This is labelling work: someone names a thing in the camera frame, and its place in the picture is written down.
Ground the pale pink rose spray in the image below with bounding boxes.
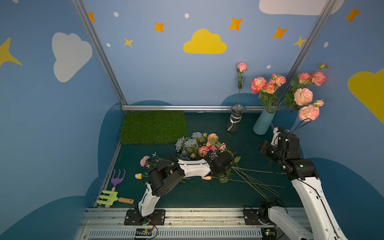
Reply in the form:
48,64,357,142
283,88,325,122

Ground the salmon pink rose cluster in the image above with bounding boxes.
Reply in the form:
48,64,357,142
263,74,286,109

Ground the pink rose spray stem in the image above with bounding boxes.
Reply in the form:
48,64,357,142
285,63,328,95

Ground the small pink carnation stem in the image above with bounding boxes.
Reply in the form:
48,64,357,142
140,153,165,169

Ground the pink rosebud long stem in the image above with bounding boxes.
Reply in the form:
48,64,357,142
237,63,248,104

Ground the single pink rose stem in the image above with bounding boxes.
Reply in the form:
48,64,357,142
251,77,268,107

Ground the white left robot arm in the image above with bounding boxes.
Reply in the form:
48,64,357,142
124,151,235,226

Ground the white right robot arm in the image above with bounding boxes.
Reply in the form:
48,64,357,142
243,127,346,240

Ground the light blue cylinder vase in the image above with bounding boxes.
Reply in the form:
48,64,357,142
253,107,276,135

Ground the clear glass vase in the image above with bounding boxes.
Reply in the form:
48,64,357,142
226,104,247,133

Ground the pile of pink roses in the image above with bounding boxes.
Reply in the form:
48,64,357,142
188,131,287,202

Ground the grey blue artificial flower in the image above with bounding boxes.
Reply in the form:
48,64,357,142
175,132,207,161

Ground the green artificial grass mat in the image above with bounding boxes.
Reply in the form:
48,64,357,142
120,111,188,145

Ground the purple plastic toy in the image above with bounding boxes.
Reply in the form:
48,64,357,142
111,169,126,192

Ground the green toy garden fork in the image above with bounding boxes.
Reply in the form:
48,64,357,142
96,190,135,206

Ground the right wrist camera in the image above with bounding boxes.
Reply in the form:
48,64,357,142
271,127,287,146

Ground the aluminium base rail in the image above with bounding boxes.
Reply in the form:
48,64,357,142
74,206,335,240

